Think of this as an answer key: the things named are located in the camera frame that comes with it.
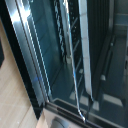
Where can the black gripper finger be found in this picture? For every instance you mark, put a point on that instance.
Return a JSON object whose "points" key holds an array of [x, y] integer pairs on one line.
{"points": [[1, 53]]}

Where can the dark glass oven door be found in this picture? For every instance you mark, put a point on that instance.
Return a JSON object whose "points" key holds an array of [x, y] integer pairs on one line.
{"points": [[110, 50]]}

